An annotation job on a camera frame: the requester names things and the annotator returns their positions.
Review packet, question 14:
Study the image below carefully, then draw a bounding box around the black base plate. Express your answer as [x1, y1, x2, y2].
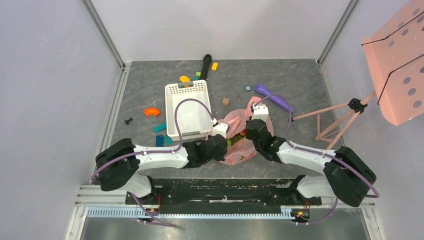
[138, 177, 322, 214]

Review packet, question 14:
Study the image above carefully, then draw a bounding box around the purple toy bat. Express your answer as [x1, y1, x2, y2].
[254, 83, 295, 113]

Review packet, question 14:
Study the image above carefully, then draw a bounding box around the teal small block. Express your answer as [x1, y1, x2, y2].
[164, 136, 173, 145]

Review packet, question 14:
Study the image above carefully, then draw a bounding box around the orange yellow toy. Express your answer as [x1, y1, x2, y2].
[179, 75, 191, 88]

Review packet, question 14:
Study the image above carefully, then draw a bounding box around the small round disc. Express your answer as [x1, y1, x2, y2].
[244, 85, 252, 92]

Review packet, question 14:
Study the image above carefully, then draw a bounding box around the white plastic basket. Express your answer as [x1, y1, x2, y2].
[164, 80, 212, 141]

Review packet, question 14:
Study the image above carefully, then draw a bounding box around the teal long block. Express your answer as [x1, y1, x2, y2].
[153, 123, 167, 133]

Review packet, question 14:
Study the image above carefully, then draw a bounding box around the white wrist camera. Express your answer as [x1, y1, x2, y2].
[209, 122, 230, 139]
[250, 103, 269, 122]

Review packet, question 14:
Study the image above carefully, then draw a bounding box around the black cylinder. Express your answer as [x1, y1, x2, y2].
[199, 54, 212, 80]

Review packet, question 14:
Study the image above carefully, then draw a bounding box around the white cable duct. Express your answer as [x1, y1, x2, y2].
[86, 206, 301, 220]

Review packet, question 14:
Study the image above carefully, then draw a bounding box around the pink plastic bag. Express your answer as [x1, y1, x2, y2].
[218, 96, 260, 166]

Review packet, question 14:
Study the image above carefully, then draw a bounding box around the green fake fruit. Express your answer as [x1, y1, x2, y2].
[227, 134, 244, 147]

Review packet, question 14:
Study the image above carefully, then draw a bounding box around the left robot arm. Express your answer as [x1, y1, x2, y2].
[93, 134, 228, 204]

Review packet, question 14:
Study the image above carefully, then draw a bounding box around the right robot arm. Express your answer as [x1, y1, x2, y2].
[246, 119, 380, 207]

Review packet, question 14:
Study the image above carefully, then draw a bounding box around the orange curved piece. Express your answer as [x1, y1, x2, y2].
[143, 107, 161, 117]

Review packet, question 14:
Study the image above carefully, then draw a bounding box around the brown wooden cube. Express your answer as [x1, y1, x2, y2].
[222, 98, 231, 107]

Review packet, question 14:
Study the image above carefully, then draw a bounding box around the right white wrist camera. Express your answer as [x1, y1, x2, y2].
[250, 103, 269, 122]

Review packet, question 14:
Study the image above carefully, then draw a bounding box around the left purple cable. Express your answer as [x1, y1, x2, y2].
[91, 98, 218, 228]

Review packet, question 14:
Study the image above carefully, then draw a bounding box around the red fake fruit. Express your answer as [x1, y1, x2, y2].
[239, 129, 248, 136]

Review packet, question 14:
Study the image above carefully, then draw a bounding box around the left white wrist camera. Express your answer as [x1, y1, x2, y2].
[209, 122, 230, 139]

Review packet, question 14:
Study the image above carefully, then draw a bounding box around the pink music stand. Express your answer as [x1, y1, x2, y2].
[293, 0, 424, 149]

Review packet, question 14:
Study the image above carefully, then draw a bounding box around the small black piece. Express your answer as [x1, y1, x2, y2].
[124, 117, 133, 125]

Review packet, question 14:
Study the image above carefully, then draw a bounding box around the yellow block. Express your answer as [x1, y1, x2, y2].
[211, 62, 219, 71]

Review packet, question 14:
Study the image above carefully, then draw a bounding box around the blue block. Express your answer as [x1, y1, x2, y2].
[155, 135, 165, 147]

